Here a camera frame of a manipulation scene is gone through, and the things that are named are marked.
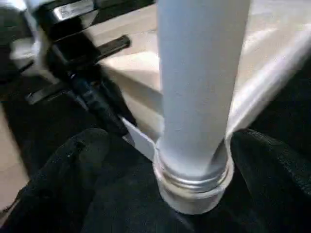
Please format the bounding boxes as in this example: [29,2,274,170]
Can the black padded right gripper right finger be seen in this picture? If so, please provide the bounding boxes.
[229,128,311,233]

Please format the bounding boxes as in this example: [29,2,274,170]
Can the white plastic table leg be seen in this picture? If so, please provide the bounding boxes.
[154,0,251,195]

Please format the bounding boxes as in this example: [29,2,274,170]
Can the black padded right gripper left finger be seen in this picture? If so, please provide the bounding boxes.
[0,128,109,233]

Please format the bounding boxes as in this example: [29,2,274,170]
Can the white plastic table top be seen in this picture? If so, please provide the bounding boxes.
[9,0,311,216]

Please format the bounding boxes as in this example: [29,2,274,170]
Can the black padded mat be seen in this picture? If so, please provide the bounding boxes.
[0,67,311,233]

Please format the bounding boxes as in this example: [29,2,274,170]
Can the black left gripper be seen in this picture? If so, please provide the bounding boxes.
[24,0,138,137]

